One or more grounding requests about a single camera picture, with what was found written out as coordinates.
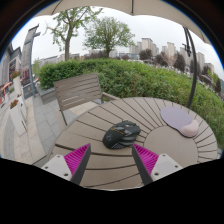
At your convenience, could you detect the grey sign pillar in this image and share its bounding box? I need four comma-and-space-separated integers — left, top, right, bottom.
20, 24, 41, 100

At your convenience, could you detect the group of apartment buildings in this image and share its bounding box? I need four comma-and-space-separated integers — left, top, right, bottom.
128, 37, 216, 74

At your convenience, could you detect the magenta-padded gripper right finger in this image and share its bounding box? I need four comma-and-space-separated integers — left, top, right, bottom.
131, 143, 183, 186

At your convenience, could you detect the thin-trunked sparse tree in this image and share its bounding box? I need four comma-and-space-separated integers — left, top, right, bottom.
44, 6, 103, 62

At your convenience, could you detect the dark curved parasol pole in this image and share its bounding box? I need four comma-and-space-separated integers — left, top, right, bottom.
182, 26, 198, 109

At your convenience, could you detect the white flower planter box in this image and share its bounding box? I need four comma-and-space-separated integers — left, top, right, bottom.
9, 98, 28, 136

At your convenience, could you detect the lilac mouse pad with wrist rest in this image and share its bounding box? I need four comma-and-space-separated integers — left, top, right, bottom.
160, 106, 200, 138

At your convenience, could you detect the brown slatted chair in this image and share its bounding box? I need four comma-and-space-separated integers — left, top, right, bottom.
53, 73, 119, 126

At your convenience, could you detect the beige parasol canopy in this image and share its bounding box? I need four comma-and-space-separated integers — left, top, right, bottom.
34, 0, 211, 44

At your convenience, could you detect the round leafy tree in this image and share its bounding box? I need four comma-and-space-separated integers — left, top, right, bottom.
83, 16, 136, 58

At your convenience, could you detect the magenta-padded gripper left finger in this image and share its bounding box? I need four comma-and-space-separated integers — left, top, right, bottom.
41, 143, 92, 186

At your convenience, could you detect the black computer mouse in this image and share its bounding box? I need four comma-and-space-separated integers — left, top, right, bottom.
102, 120, 142, 150

